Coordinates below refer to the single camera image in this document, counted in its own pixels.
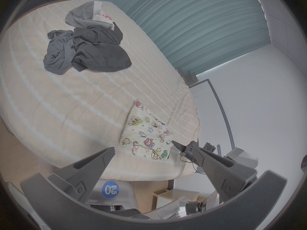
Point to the pale wooden small cabinet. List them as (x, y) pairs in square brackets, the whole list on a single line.
[(172, 196)]

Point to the white printed pyjama top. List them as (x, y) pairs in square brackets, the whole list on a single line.
[(148, 133)]

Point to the pile of clothes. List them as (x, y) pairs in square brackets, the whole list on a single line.
[(91, 49)]

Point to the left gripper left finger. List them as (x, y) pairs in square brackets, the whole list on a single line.
[(93, 176)]

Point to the bed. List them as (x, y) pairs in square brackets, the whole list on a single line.
[(84, 92)]

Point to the blue-green curtain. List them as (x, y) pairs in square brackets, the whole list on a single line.
[(203, 27)]

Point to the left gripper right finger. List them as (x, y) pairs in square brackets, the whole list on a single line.
[(215, 176)]

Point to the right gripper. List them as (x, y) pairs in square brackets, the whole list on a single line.
[(188, 151)]

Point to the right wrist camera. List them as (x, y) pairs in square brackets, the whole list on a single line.
[(209, 148)]

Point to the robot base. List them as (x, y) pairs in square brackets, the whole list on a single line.
[(115, 193)]

